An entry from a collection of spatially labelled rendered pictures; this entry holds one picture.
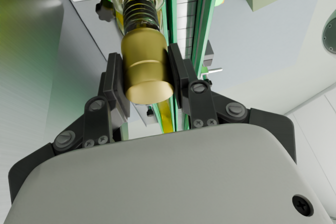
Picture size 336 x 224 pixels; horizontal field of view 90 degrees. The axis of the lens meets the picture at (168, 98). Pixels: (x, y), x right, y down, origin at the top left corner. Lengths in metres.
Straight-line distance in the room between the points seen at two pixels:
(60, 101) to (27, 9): 0.13
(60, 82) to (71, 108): 0.05
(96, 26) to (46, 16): 0.22
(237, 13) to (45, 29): 0.61
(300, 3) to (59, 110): 0.83
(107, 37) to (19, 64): 0.32
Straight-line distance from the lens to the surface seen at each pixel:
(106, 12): 0.30
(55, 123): 0.29
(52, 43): 0.27
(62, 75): 0.33
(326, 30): 0.40
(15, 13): 0.24
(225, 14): 0.71
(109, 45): 0.53
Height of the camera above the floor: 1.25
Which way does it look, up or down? 26 degrees down
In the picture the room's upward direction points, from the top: 170 degrees clockwise
